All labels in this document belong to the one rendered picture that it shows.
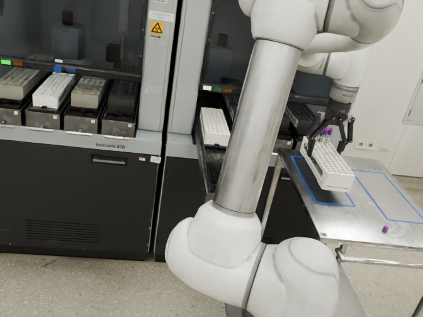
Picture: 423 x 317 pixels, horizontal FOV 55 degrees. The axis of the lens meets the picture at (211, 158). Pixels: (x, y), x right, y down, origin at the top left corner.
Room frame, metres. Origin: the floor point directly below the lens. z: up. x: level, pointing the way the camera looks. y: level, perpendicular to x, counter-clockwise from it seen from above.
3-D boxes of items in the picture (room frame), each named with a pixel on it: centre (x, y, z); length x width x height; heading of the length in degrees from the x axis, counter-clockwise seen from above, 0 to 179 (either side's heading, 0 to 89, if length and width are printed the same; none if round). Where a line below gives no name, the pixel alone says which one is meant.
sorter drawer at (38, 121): (1.82, 0.77, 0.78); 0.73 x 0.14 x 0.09; 10
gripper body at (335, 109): (1.37, -0.40, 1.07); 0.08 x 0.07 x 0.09; 98
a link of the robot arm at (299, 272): (0.69, -0.24, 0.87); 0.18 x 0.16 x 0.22; 74
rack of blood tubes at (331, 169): (1.34, -0.41, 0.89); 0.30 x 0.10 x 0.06; 8
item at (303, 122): (1.79, -0.42, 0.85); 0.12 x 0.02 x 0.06; 99
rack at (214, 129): (1.62, 0.02, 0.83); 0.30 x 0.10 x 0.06; 10
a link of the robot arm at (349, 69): (1.37, -0.39, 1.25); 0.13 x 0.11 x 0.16; 74
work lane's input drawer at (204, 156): (1.44, -0.02, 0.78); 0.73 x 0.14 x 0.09; 10
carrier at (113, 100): (1.65, 0.43, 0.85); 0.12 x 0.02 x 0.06; 100
